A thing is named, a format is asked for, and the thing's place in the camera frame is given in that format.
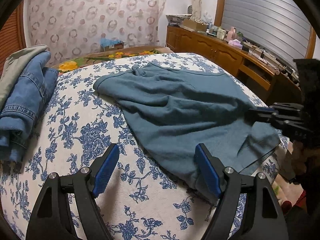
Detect grey green folded garment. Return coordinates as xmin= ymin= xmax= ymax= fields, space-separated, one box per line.
xmin=0 ymin=44 xmax=48 ymax=109

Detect brown cardboard box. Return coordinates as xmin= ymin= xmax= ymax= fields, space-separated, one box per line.
xmin=182 ymin=18 xmax=208 ymax=32

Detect teal blue pants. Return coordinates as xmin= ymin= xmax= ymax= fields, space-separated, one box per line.
xmin=93 ymin=63 xmax=280 ymax=201

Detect grey window roller shutter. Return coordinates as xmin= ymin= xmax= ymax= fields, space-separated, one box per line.
xmin=221 ymin=0 xmax=311 ymax=65

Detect blue floral white bedsheet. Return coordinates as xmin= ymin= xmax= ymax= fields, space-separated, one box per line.
xmin=0 ymin=52 xmax=291 ymax=240

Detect cardboard box blue cloth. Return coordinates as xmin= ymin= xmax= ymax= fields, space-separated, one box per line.
xmin=100 ymin=37 xmax=124 ymax=52

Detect wooden sideboard cabinet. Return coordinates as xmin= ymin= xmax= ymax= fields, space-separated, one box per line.
xmin=166 ymin=25 xmax=302 ymax=106

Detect blue denim jeans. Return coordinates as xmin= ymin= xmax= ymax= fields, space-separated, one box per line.
xmin=1 ymin=51 xmax=59 ymax=162

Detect pink bottle on sideboard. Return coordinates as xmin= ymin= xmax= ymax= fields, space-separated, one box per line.
xmin=226 ymin=27 xmax=237 ymax=42

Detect patterned pink circle curtain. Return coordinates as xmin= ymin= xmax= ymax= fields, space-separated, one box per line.
xmin=24 ymin=0 xmax=166 ymax=66

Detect right hand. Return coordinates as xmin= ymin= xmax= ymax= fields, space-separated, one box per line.
xmin=291 ymin=141 xmax=319 ymax=176

